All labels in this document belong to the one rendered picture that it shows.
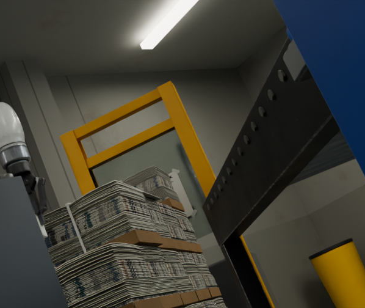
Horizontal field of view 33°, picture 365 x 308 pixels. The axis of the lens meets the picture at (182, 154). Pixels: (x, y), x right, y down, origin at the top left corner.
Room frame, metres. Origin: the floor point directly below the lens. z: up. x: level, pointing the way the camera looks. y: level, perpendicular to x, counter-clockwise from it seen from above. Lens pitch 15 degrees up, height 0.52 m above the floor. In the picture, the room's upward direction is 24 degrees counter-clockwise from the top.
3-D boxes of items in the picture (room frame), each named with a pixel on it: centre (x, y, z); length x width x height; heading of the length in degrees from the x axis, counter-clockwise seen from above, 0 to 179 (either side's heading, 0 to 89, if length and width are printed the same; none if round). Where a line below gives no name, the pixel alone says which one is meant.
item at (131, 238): (2.15, 0.30, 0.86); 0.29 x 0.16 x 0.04; 171
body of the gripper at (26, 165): (1.76, 0.47, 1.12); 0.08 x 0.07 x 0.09; 83
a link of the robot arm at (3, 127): (1.77, 0.49, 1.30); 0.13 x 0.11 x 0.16; 79
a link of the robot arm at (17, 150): (1.76, 0.47, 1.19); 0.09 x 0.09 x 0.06
